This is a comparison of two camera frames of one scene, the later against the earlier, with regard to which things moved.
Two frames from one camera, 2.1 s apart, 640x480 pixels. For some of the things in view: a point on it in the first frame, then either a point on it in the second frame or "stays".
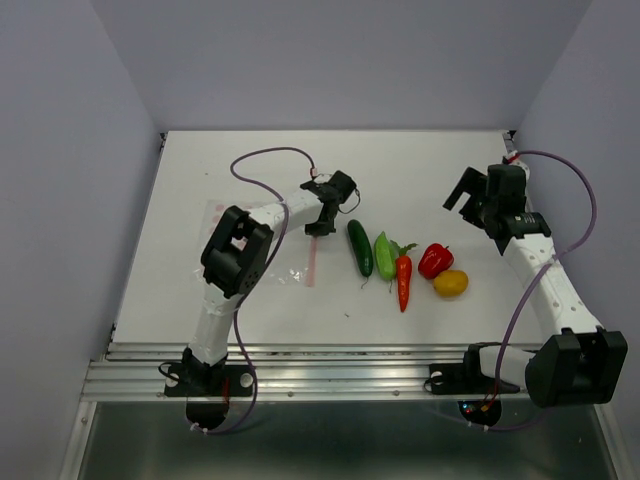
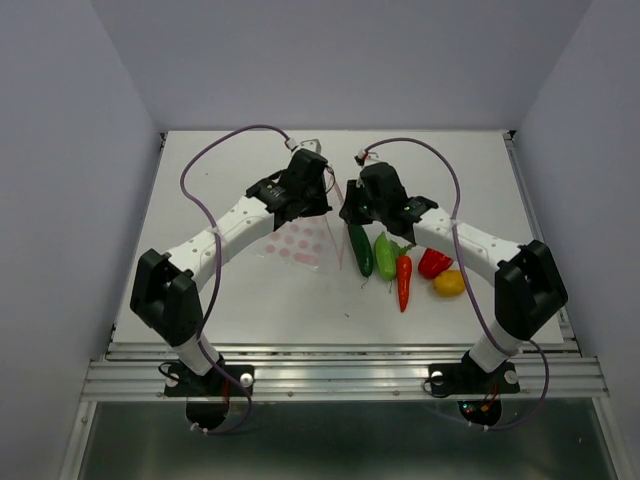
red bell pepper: (434, 259) stays
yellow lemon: (450, 283) stays
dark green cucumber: (362, 248) stays
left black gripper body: (329, 221) → (315, 200)
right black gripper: (473, 182) → (348, 209)
